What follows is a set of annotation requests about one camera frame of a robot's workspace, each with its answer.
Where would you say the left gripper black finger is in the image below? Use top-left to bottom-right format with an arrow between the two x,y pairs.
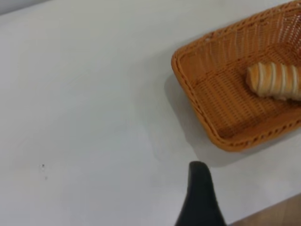
175,161 -> 228,226

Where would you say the orange woven wicker basket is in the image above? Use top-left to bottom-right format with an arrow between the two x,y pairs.
171,0 -> 301,153

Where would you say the ridged golden bread roll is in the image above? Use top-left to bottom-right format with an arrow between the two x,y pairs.
246,61 -> 301,102

